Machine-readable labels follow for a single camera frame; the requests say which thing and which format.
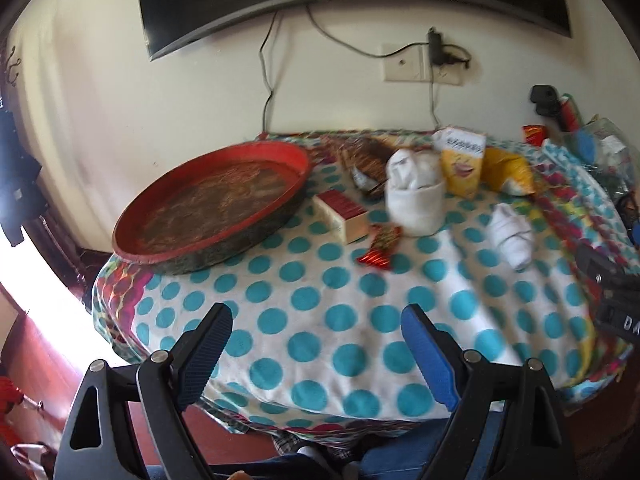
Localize red candy wrapper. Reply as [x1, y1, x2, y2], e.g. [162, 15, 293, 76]
[357, 223, 402, 271]

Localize yellow snack bag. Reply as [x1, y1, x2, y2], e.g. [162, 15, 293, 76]
[480, 146, 535, 197]

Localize red and cream box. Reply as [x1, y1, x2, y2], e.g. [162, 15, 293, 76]
[312, 190, 370, 245]

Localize yellow medicine box with smile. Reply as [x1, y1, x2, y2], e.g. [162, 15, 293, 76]
[433, 127, 486, 200]

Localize brown snack packets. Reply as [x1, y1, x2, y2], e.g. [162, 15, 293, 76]
[321, 134, 395, 200]

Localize person's jeans leg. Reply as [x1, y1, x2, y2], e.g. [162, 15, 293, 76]
[144, 408, 507, 480]

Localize polka dot tablecloth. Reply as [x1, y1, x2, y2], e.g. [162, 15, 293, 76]
[92, 141, 639, 437]

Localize clear plastic bag of items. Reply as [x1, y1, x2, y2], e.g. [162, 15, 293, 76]
[563, 116, 639, 205]

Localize round red tray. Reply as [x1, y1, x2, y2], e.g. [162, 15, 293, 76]
[112, 140, 312, 275]

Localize small red snack packet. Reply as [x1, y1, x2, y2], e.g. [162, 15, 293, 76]
[522, 125, 549, 148]

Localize red green package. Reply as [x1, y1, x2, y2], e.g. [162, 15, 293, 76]
[560, 93, 584, 132]

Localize dark hanging clothes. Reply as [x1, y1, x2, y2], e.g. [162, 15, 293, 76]
[0, 110, 49, 247]

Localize black power adapter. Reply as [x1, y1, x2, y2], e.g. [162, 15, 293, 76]
[427, 27, 471, 70]

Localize white wall socket plate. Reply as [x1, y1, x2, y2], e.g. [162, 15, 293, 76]
[382, 44, 463, 87]

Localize television power cable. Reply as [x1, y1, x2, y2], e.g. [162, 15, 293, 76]
[258, 8, 281, 134]

